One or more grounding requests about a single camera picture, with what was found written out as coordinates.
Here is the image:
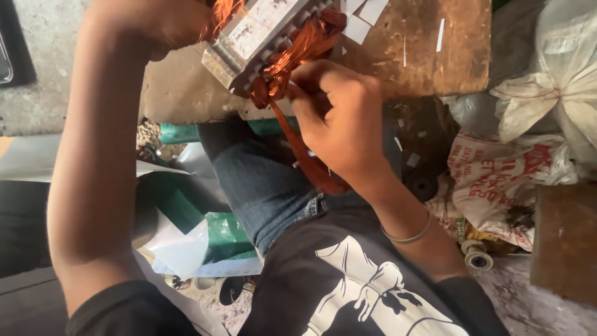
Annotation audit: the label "silver bangle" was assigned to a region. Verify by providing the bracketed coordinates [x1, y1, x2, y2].
[380, 210, 433, 245]

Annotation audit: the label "worn wooden work board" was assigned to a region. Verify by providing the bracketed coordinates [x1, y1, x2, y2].
[140, 0, 493, 125]

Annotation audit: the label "person's left hand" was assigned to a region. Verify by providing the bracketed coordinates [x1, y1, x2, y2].
[135, 0, 218, 62]

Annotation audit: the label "person's right hand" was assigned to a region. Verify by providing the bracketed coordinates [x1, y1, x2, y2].
[285, 60, 398, 188]

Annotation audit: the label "green pipe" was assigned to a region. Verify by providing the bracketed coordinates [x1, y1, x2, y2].
[159, 117, 300, 145]

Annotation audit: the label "grey plastic bag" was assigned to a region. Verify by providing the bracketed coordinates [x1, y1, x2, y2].
[441, 92, 502, 141]

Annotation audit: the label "white ribbed spool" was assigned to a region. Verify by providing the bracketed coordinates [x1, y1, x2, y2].
[461, 240, 494, 273]

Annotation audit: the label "grey metal stator core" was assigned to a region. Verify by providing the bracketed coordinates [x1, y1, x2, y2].
[201, 0, 348, 100]

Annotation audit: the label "black round pulley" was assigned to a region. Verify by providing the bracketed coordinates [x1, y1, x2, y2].
[403, 170, 439, 202]

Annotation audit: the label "copper wire coil bundle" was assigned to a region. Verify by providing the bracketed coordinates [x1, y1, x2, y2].
[247, 8, 351, 196]

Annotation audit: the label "black tray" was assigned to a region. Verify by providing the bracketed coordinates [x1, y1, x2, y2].
[0, 0, 37, 88]

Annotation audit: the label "green and white plastic sheet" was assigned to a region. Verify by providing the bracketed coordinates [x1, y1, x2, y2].
[134, 172, 264, 279]

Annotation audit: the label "blue jeans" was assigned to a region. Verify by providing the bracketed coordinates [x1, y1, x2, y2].
[198, 106, 404, 258]

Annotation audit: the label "brown wooden block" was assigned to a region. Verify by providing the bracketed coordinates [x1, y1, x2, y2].
[530, 184, 597, 308]

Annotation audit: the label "white sack with red print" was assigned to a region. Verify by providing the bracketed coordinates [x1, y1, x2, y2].
[425, 133, 581, 253]

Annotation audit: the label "tied white plastic sack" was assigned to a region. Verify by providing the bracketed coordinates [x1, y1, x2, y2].
[490, 0, 597, 165]

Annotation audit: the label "black printed t-shirt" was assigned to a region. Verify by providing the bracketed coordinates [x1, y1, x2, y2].
[65, 191, 510, 336]

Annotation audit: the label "white insulation paper pieces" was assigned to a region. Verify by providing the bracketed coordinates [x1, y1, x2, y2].
[340, 0, 390, 46]

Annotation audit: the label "frayed copper wire tuft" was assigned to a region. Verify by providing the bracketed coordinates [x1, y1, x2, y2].
[200, 0, 245, 44]

